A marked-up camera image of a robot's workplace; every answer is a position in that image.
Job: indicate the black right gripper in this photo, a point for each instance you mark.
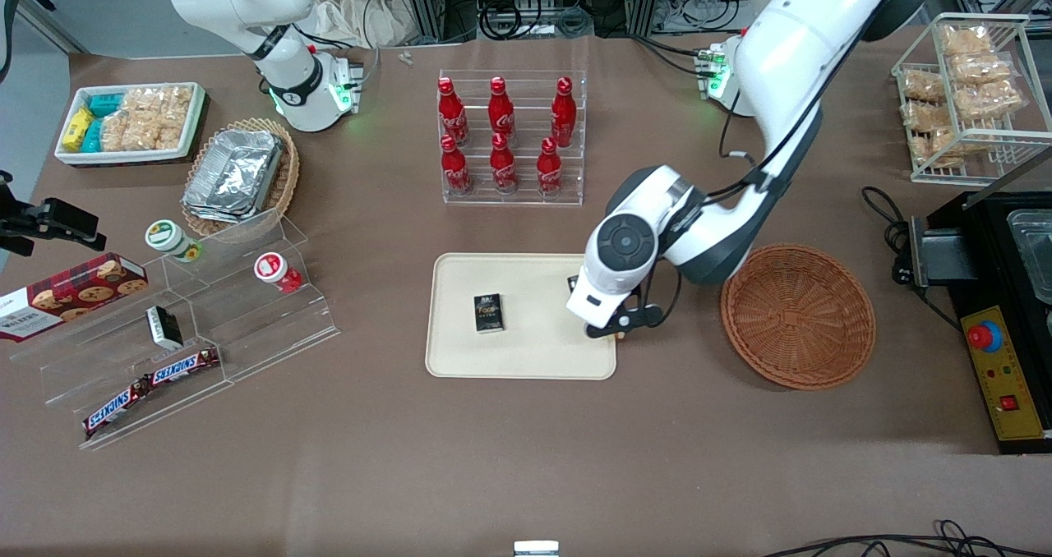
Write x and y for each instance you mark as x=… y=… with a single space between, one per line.
x=51 y=218

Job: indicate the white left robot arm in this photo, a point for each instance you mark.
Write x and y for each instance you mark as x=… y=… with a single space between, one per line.
x=789 y=48

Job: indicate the beige plastic tray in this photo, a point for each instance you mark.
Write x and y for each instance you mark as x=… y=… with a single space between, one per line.
x=534 y=352

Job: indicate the oval light wicker basket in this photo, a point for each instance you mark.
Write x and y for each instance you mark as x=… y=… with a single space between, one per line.
x=286 y=183

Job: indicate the round brown wicker basket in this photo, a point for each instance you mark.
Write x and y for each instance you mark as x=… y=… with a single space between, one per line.
x=797 y=319

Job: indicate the red tartan cookie box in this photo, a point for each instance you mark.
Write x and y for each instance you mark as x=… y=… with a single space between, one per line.
x=74 y=294

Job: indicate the white rectangular plastic bin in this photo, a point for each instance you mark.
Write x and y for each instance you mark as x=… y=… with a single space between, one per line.
x=131 y=157

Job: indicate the small black card box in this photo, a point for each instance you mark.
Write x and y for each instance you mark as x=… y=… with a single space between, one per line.
x=488 y=313

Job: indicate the green lid yogurt cup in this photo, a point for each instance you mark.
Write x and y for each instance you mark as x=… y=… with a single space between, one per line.
x=168 y=238

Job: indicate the teal snack pack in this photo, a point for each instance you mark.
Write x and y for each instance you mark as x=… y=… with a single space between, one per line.
x=92 y=136
x=105 y=103

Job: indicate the clear acrylic bottle rack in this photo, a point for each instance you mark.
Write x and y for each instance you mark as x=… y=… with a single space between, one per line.
x=526 y=200

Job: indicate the yellow snack pack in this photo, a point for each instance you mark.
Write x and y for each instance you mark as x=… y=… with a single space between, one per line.
x=76 y=128

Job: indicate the clear rice cracker bag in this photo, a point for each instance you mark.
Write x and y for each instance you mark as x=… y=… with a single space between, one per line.
x=115 y=130
x=144 y=117
x=177 y=113

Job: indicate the red cola bottle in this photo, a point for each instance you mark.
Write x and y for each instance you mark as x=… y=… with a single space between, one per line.
x=501 y=113
x=503 y=169
x=455 y=171
x=564 y=117
x=452 y=117
x=549 y=172

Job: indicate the small black white box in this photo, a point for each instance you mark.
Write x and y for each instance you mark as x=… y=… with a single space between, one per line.
x=164 y=327

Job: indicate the stacked foil containers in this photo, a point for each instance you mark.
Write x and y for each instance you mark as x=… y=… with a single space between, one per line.
x=234 y=175

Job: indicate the snickers chocolate bar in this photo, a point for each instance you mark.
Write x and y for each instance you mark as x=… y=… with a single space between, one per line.
x=115 y=409
x=182 y=365

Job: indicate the clear acrylic stepped shelf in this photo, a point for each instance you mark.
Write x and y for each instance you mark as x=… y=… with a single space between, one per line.
x=246 y=327

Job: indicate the red lid yogurt cup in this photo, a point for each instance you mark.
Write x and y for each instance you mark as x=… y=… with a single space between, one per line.
x=273 y=269

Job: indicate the black curved bar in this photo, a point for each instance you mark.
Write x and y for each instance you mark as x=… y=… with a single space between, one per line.
x=8 y=23

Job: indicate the small white edge block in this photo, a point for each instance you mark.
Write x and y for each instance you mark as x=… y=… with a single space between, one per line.
x=536 y=549

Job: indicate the beige cloth bag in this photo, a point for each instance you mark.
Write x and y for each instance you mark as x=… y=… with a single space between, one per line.
x=353 y=11

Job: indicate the clear bagged pastry snack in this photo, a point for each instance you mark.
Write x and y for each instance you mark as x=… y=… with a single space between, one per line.
x=990 y=101
x=980 y=70
x=953 y=146
x=966 y=39
x=927 y=116
x=922 y=86

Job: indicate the black machine housing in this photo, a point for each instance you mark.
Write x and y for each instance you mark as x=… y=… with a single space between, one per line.
x=986 y=253

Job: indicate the yellow emergency stop box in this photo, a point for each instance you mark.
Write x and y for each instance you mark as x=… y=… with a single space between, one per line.
x=1007 y=384

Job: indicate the clear plastic container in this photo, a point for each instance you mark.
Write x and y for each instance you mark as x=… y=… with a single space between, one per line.
x=1034 y=253

